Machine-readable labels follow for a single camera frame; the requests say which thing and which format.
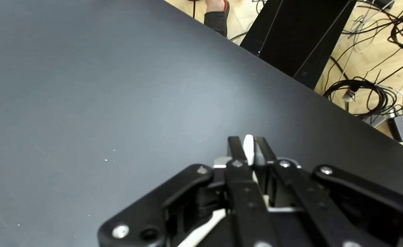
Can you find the black board panel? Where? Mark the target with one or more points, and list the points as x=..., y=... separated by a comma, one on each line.
x=297, y=36

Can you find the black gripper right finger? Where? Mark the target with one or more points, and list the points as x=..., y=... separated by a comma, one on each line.
x=311, y=206

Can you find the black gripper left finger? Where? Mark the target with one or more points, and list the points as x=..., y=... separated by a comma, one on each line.
x=246, y=210

